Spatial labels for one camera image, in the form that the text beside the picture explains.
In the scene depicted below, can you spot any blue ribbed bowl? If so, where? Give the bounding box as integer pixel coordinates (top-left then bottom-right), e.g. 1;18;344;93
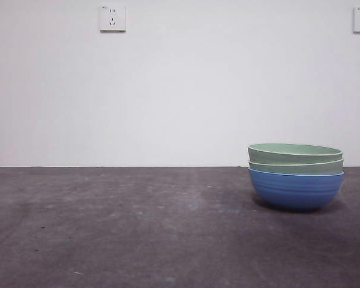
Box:
247;167;346;211

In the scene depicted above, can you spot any green ribbed bowl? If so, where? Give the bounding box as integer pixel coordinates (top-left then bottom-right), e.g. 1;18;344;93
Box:
248;158;345;176
247;143;344;164

